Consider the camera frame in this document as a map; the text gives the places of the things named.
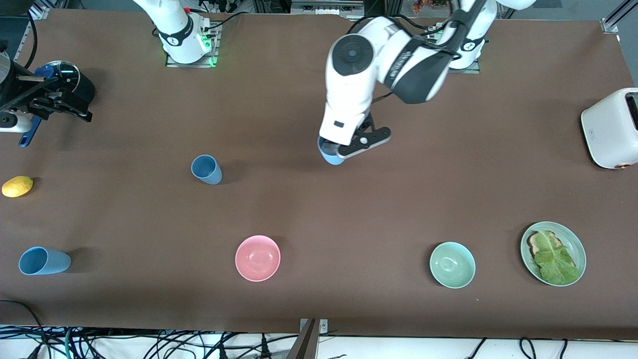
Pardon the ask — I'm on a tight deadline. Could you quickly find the dark blue saucepan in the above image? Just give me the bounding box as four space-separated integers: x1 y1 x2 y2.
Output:
19 60 96 148

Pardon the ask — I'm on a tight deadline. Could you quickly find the grey metal box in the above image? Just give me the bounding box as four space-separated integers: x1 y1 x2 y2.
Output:
291 0 365 15

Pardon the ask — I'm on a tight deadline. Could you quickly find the toasted bread slice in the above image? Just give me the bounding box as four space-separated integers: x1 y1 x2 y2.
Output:
527 231 576 270

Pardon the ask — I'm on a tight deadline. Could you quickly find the pink bowl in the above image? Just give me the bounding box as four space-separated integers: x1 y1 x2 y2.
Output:
235 235 281 282

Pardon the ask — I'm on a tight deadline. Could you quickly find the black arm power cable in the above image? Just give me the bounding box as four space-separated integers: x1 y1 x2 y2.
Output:
202 11 245 38

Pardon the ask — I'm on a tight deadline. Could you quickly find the mint green plate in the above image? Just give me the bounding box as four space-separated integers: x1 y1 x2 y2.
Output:
520 221 587 287

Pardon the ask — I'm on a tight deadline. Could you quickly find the glass lid with blue knob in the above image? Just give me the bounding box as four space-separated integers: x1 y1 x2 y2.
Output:
34 60 81 95

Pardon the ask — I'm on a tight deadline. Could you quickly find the dark camera mount pole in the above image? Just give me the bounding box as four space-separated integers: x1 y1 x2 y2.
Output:
287 319 319 359

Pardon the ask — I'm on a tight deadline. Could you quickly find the green lettuce leaf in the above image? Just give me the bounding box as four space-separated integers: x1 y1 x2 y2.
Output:
534 230 582 285

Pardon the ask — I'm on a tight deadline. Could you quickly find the white toaster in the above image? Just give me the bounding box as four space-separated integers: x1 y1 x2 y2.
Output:
581 87 638 170

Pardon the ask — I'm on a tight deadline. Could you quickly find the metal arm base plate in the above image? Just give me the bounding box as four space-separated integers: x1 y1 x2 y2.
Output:
165 22 220 68
446 59 481 75

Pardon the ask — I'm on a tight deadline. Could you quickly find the yellow lemon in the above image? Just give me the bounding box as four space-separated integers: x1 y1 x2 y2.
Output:
1 176 34 198

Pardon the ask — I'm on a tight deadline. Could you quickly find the blue plastic cup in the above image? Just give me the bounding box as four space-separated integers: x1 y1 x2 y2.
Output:
191 155 223 185
318 137 347 166
18 246 72 276

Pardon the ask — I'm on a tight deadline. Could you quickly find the mint green bowl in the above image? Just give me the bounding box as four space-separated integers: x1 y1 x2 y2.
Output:
429 241 476 289

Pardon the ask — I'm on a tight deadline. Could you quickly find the small metal mount bracket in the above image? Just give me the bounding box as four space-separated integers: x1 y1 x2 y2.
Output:
299 318 328 335

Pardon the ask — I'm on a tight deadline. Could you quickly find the aluminium frame profile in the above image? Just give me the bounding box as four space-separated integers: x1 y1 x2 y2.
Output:
10 0 53 63
601 0 638 34

